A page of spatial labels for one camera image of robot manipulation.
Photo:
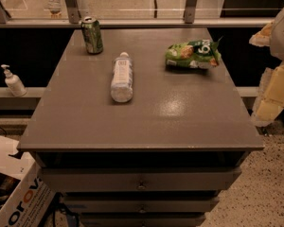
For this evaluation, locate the metal railing frame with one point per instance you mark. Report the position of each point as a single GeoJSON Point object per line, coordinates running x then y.
{"type": "Point", "coordinates": [133, 13]}

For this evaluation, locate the green soda can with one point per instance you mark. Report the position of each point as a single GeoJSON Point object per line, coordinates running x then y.
{"type": "Point", "coordinates": [91, 34]}

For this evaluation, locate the green chip bag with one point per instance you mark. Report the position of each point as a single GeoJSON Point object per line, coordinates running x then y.
{"type": "Point", "coordinates": [200, 54]}

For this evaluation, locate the white cardboard box orange letters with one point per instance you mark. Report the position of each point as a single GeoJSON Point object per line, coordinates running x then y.
{"type": "Point", "coordinates": [28, 196]}

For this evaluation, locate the grey drawer cabinet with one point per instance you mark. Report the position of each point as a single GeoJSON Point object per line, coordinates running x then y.
{"type": "Point", "coordinates": [158, 160]}

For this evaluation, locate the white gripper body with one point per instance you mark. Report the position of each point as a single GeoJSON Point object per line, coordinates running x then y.
{"type": "Point", "coordinates": [283, 37]}

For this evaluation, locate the clear blue-label plastic bottle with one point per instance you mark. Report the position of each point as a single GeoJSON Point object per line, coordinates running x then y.
{"type": "Point", "coordinates": [122, 81]}

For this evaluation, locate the white pump dispenser bottle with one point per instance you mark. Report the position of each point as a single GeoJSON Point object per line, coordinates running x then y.
{"type": "Point", "coordinates": [13, 82]}

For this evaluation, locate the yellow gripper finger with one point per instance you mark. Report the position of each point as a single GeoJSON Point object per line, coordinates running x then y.
{"type": "Point", "coordinates": [270, 100]}
{"type": "Point", "coordinates": [262, 38]}

